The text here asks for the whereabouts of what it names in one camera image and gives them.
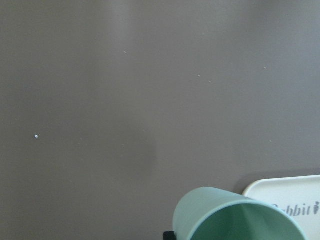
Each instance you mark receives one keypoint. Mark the cream rabbit tray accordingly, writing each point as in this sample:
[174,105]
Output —
[298,197]

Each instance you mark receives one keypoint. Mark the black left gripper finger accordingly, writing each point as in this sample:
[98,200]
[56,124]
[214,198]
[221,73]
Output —
[169,235]

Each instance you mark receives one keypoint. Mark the mint green cup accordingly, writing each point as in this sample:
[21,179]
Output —
[209,213]

